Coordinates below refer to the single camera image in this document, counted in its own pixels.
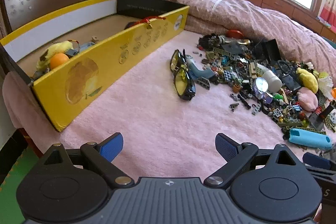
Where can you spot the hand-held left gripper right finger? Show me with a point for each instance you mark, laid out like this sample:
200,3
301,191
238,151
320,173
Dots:
225,146

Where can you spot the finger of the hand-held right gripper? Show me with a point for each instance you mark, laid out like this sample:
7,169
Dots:
315,159

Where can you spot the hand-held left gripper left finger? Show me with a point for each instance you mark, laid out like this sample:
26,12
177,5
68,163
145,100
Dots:
113,146

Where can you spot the pile of toy building bricks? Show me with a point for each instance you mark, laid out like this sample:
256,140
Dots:
228,66

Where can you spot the yellow cardboard box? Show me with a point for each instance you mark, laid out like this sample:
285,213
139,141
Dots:
105,64

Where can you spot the cyan foam tube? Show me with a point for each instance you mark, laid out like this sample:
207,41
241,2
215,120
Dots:
309,138

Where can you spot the pink fleece blanket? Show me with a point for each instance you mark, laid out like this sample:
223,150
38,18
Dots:
157,113

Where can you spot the pink plush toy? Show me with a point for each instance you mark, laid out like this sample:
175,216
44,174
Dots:
307,99

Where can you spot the orange ball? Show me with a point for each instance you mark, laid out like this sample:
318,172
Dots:
334,92
59,61

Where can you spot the round silver mirror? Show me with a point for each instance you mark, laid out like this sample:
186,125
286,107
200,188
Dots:
260,85

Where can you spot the white feathered toy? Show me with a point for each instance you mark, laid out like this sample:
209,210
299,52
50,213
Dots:
325,85

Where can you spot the black glasses with yellow lenses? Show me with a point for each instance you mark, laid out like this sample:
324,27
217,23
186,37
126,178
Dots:
183,82

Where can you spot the yellow plush toy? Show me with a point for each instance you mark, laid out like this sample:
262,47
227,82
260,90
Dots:
308,79
56,48

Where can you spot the blue grey plastic toy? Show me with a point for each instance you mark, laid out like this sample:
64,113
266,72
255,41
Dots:
199,70

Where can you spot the white plastic bottle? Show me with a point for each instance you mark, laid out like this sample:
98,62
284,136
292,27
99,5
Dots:
271,79

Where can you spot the black plastic tray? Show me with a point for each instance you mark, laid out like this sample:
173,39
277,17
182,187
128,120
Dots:
271,52

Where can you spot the gold metallic toy piece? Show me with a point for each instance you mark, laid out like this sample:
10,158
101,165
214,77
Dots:
244,42

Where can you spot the red round lid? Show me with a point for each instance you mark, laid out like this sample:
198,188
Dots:
235,33

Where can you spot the green foam floor mat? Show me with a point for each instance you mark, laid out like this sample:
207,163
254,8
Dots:
10,200

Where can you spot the pink quilt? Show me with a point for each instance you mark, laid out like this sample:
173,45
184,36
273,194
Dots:
249,19

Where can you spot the red tassel charm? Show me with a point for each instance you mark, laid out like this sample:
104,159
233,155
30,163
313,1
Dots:
148,20

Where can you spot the cream and red curtain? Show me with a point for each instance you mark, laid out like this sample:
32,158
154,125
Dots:
329,11

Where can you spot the wooden window cabinet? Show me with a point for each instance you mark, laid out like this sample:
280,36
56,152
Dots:
275,1

